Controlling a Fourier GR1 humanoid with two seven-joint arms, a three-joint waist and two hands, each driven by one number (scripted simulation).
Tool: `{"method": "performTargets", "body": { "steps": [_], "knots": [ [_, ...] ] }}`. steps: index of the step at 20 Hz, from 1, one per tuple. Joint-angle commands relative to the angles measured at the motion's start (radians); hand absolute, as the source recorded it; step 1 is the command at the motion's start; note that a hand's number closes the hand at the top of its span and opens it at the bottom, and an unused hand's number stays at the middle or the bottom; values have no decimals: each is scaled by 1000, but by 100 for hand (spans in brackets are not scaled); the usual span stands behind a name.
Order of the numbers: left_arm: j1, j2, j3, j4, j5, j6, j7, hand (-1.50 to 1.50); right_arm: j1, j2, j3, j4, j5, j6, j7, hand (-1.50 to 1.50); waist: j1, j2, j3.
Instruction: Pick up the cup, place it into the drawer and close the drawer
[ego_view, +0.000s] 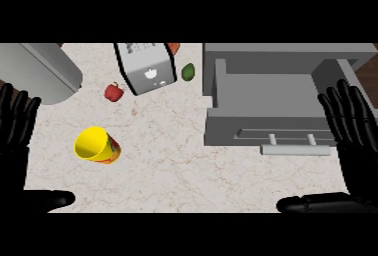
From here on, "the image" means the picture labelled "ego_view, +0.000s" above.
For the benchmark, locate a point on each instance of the red bell pepper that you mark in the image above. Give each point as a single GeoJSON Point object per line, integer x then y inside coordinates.
{"type": "Point", "coordinates": [114, 92]}

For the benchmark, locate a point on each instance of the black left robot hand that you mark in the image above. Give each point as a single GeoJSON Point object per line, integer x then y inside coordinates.
{"type": "Point", "coordinates": [13, 156]}

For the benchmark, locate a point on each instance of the green bell pepper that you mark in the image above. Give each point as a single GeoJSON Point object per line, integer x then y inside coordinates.
{"type": "Point", "coordinates": [188, 71]}

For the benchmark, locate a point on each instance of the yellow cup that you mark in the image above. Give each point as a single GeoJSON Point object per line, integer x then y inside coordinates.
{"type": "Point", "coordinates": [96, 145]}

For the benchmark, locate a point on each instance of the silver toaster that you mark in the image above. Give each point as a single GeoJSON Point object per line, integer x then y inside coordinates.
{"type": "Point", "coordinates": [146, 66]}

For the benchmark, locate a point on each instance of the grey rounded appliance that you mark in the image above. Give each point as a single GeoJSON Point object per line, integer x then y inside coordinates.
{"type": "Point", "coordinates": [37, 71]}

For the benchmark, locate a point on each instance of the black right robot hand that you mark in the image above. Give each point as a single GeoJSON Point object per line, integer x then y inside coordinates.
{"type": "Point", "coordinates": [356, 160]}

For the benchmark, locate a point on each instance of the grey open drawer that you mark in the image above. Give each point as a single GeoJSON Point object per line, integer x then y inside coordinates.
{"type": "Point", "coordinates": [267, 110]}

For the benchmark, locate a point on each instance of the grey cabinet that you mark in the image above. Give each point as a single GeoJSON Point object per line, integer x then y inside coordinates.
{"type": "Point", "coordinates": [290, 65]}

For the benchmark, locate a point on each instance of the orange vegetable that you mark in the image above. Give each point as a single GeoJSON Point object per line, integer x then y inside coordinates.
{"type": "Point", "coordinates": [173, 48]}

